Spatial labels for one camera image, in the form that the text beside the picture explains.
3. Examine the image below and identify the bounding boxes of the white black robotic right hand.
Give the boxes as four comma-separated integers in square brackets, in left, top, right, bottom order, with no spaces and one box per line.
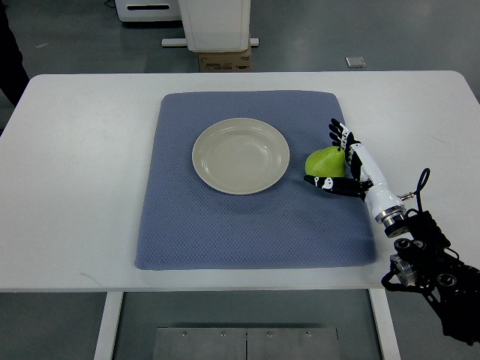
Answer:
[304,118,408,238]

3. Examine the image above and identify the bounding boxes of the green pear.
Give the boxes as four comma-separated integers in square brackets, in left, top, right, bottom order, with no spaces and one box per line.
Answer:
[304,146,346,177]

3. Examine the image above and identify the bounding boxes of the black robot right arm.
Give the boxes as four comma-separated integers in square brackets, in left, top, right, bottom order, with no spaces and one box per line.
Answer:
[381,168,479,346]

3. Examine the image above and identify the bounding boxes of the small grey floor plate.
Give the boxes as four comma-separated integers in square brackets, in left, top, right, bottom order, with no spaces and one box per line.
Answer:
[345,56,367,68]

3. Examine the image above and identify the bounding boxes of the beige round plate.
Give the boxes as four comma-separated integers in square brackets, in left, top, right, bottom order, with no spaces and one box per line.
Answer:
[192,118,290,195]

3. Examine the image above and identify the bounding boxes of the white right table leg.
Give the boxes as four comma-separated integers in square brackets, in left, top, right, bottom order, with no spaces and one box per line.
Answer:
[368,289,401,360]

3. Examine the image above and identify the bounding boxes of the white table leg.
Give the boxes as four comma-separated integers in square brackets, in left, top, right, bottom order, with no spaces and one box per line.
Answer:
[93,292,124,360]
[368,289,401,360]

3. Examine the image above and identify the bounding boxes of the blue woven placemat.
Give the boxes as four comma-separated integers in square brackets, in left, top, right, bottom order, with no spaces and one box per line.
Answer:
[135,90,377,270]

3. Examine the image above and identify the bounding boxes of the brown cardboard box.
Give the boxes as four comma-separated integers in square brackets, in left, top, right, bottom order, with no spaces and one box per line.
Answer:
[197,46,252,73]

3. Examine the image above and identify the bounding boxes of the white left table leg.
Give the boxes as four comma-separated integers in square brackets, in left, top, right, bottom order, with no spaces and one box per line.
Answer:
[93,292,124,360]

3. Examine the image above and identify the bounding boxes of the white machine with dark slot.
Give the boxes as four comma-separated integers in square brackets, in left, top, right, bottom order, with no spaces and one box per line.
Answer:
[114,0,182,23]

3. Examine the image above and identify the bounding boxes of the person in dark clothes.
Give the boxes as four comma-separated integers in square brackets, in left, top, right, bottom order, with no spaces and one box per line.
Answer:
[1,2,29,107]

